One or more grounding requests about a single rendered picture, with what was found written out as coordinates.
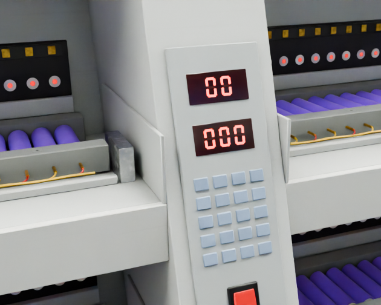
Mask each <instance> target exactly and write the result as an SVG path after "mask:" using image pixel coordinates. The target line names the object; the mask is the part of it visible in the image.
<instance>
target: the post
mask: <svg viewBox="0 0 381 305"><path fill-rule="evenodd" d="M88 7H89V12H90V21H91V30H92V35H93V44H94V53H95V58H96V67H97V76H98V81H99V90H100V99H101V104H102V113H103V122H104V127H105V118H104V110H103V94H102V84H105V85H106V86H107V87H109V88H110V89H111V90H112V91H113V92H115V93H116V95H118V96H119V97H120V98H121V99H123V100H124V101H125V102H126V103H127V104H128V105H129V106H130V107H131V108H133V109H134V110H135V111H136V112H138V113H139V115H141V116H142V117H143V118H144V119H145V120H147V121H148V122H149V123H150V124H151V125H152V126H153V127H154V128H155V129H157V130H158V131H159V132H160V133H162V135H164V147H165V164H166V195H167V212H168V243H169V260H168V261H162V262H159V263H154V264H148V265H144V266H139V267H134V268H130V269H125V270H123V274H124V279H125V288H126V297H127V302H128V305H129V301H128V284H127V275H128V274H130V276H131V278H132V280H133V282H134V284H135V286H136V288H137V290H138V292H139V294H140V296H141V298H142V300H143V302H144V304H145V305H197V303H196V297H195V288H194V278H193V273H192V263H191V254H190V249H189V239H188V234H187V224H186V215H185V210H184V200H183V191H182V185H181V176H180V167H179V161H178V151H177V142H176V136H175V127H174V118H173V112H172V103H171V94H170V88H169V79H168V69H167V64H166V55H165V49H166V48H175V47H191V46H200V45H216V44H232V43H240V42H257V47H258V57H259V67H260V73H261V83H262V93H263V99H264V109H265V119H266V125H267V135H268V141H269V151H270V161H271V167H272V177H273V187H274V193H275V203H276V214H277V219H278V230H279V240H280V246H281V256H282V266H283V272H284V282H285V292H286V298H287V305H299V301H298V290H297V285H296V274H295V264H294V258H293V248H292V242H291V232H290V222H289V216H288V206H287V195H286V189H285V179H284V169H283V163H282V152H281V143H280V136H279V126H278V116H277V110H276V100H275V89H274V84H273V73H272V63H271V57H270V47H269V37H268V31H267V21H266V15H265V5H264V0H88Z"/></svg>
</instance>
